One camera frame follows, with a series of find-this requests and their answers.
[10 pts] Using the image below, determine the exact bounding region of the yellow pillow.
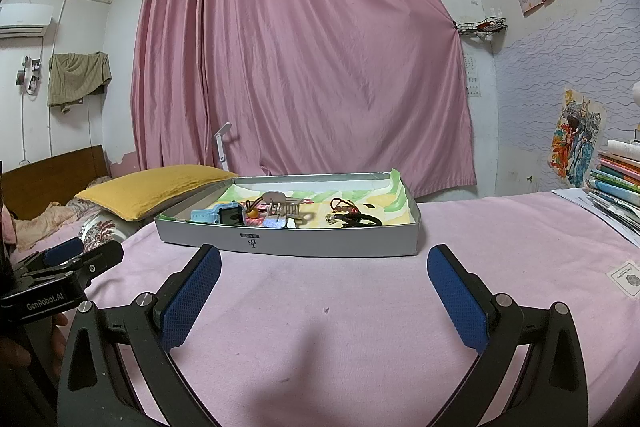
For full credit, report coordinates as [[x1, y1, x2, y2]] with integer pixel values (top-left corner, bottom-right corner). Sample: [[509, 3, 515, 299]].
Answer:
[[74, 164, 238, 223]]

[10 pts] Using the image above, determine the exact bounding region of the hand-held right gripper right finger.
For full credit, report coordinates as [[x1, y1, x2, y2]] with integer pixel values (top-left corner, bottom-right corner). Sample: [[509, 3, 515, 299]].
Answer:
[[426, 244, 589, 427]]

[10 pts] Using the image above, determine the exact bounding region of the small wall calendar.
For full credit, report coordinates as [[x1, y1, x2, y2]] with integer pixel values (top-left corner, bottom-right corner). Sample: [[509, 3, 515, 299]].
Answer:
[[464, 54, 482, 96]]

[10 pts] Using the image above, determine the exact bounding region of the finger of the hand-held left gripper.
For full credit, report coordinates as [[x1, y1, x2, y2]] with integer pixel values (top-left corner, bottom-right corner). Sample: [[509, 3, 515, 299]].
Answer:
[[12, 236, 86, 276], [29, 241, 125, 291]]

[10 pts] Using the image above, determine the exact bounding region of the wooden headboard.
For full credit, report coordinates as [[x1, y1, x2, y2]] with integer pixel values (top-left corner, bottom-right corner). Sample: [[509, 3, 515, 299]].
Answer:
[[0, 144, 111, 220]]

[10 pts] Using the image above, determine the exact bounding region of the black hair tie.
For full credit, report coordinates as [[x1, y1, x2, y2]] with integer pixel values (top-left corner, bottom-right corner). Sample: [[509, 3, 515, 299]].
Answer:
[[330, 212, 384, 228]]

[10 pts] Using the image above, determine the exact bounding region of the cartoon printed cloth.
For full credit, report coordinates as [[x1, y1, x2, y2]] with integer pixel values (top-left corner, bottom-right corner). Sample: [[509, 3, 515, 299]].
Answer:
[[212, 169, 416, 228]]

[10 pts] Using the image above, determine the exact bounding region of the colourful wall poster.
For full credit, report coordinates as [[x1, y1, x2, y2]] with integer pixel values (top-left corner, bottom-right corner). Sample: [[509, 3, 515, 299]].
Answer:
[[550, 88, 606, 188]]

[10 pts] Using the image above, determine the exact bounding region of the stack of books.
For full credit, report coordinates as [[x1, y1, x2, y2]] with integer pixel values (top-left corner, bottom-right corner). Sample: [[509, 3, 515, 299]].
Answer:
[[552, 139, 640, 249]]

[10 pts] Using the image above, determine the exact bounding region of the person's left hand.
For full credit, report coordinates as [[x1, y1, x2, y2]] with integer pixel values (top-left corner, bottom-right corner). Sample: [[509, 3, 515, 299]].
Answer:
[[0, 311, 70, 380]]

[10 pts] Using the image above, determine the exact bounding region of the olive hanging cloth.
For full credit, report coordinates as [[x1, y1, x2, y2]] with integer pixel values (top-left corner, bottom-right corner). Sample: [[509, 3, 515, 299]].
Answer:
[[47, 52, 112, 114]]

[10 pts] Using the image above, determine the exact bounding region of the pink bed sheet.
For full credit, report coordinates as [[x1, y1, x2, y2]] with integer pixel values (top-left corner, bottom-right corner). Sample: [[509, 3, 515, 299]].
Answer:
[[10, 192, 640, 427]]

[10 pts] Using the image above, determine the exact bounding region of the white air conditioner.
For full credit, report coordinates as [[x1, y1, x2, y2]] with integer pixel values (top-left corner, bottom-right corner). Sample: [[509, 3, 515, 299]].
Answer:
[[0, 3, 55, 38]]

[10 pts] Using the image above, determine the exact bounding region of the pink curtain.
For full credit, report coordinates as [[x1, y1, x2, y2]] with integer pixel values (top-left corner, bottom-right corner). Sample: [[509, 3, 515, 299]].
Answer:
[[131, 0, 478, 198]]

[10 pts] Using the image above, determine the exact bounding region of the beige claw hair clip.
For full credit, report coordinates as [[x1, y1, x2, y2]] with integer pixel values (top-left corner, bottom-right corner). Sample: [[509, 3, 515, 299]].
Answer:
[[267, 199, 304, 221]]

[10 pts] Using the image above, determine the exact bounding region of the red cord bracelet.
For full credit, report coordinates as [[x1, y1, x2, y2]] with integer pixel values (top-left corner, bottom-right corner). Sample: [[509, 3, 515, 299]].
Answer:
[[330, 197, 362, 216]]

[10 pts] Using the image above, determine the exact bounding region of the wire wall shelf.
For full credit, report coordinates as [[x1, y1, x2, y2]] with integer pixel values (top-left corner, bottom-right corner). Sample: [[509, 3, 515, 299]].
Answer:
[[456, 14, 507, 44]]

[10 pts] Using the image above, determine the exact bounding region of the light blue smartwatch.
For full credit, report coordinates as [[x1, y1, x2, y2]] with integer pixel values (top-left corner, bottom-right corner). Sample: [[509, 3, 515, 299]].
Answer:
[[190, 202, 246, 227]]

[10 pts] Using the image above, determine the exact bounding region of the white desk lamp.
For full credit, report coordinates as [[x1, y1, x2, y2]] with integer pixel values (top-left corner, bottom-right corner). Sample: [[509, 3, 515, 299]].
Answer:
[[214, 122, 233, 172]]

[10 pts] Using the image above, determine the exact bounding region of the white wall device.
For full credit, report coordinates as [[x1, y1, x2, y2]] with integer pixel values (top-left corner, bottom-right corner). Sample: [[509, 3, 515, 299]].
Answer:
[[14, 56, 43, 96]]

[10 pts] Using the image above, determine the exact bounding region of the white printed card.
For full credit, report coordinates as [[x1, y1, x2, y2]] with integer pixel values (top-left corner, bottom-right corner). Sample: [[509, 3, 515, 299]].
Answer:
[[606, 259, 640, 298]]

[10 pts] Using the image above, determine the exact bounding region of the pink quilt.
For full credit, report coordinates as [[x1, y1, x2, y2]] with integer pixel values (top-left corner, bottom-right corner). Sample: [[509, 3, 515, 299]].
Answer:
[[0, 177, 116, 258]]

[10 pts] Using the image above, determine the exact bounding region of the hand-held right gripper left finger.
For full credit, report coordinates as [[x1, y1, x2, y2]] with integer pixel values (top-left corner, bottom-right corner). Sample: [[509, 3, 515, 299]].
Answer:
[[57, 244, 222, 427]]

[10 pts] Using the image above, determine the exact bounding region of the floral pillow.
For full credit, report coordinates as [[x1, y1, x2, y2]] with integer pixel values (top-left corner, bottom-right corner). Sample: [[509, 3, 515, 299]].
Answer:
[[77, 207, 143, 254]]

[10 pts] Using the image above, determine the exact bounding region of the grey cardboard box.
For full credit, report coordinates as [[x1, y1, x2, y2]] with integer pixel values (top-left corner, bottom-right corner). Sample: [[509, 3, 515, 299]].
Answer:
[[153, 171, 421, 258]]

